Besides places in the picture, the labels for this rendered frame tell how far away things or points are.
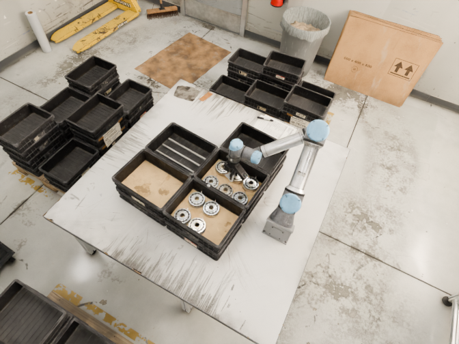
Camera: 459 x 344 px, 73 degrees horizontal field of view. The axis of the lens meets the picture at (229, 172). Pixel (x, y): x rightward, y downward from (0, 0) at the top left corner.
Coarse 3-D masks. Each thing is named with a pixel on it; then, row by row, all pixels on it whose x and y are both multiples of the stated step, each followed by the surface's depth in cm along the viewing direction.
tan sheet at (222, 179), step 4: (220, 160) 216; (212, 168) 212; (208, 172) 209; (212, 172) 210; (204, 176) 207; (220, 176) 208; (224, 176) 208; (248, 176) 210; (220, 180) 206; (224, 180) 207; (228, 180) 207; (220, 184) 204; (232, 184) 205; (236, 184) 205; (240, 184) 206; (260, 184) 207; (236, 188) 204; (240, 188) 204; (248, 192) 202; (252, 192) 203; (248, 196) 201; (252, 196) 201; (248, 200) 199
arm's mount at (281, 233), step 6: (270, 222) 186; (264, 228) 196; (270, 228) 191; (276, 228) 188; (282, 228) 184; (288, 228) 186; (270, 234) 197; (276, 234) 194; (282, 234) 190; (288, 234) 187; (282, 240) 196
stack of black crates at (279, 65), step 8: (272, 56) 340; (280, 56) 336; (288, 56) 332; (264, 64) 320; (272, 64) 338; (280, 64) 339; (288, 64) 340; (296, 64) 336; (304, 64) 327; (264, 72) 326; (272, 72) 322; (280, 72) 319; (288, 72) 315; (296, 72) 333; (304, 72) 336; (264, 80) 335; (272, 80) 330; (280, 80) 342; (288, 80) 322; (296, 80) 318; (288, 88) 328
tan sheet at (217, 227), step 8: (192, 192) 199; (184, 200) 196; (208, 200) 197; (176, 208) 192; (192, 208) 193; (200, 208) 193; (224, 208) 194; (192, 216) 190; (200, 216) 190; (216, 216) 191; (224, 216) 191; (232, 216) 192; (208, 224) 188; (216, 224) 188; (224, 224) 188; (232, 224) 189; (208, 232) 184; (216, 232) 185; (224, 232) 185; (216, 240) 182
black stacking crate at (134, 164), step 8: (144, 152) 206; (136, 160) 202; (144, 160) 211; (152, 160) 208; (160, 160) 201; (128, 168) 199; (136, 168) 207; (160, 168) 209; (168, 168) 202; (120, 176) 196; (176, 176) 204; (184, 176) 197; (128, 192) 191; (152, 208) 186; (160, 216) 189
